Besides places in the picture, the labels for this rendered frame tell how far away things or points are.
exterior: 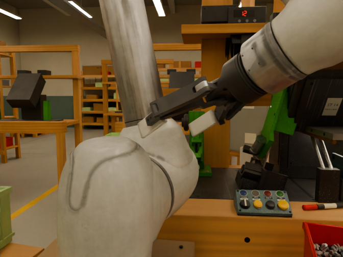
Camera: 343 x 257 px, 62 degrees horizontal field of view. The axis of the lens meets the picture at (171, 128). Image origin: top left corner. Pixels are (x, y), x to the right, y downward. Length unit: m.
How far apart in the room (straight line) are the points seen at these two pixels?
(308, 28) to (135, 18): 0.39
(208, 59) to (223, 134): 0.36
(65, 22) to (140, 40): 11.78
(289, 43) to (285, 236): 0.62
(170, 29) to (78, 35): 3.53
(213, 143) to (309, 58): 1.05
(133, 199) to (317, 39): 0.32
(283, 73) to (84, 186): 0.32
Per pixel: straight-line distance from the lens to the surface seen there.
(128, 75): 0.63
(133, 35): 0.65
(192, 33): 1.29
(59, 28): 12.46
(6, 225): 1.03
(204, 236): 0.87
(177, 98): 0.43
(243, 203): 0.86
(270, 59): 0.40
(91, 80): 11.72
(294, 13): 0.39
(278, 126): 1.07
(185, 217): 0.85
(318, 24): 0.38
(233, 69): 0.43
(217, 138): 1.40
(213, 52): 1.40
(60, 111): 12.24
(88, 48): 11.90
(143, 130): 0.51
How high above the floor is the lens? 1.23
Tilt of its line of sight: 6 degrees down
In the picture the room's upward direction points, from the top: straight up
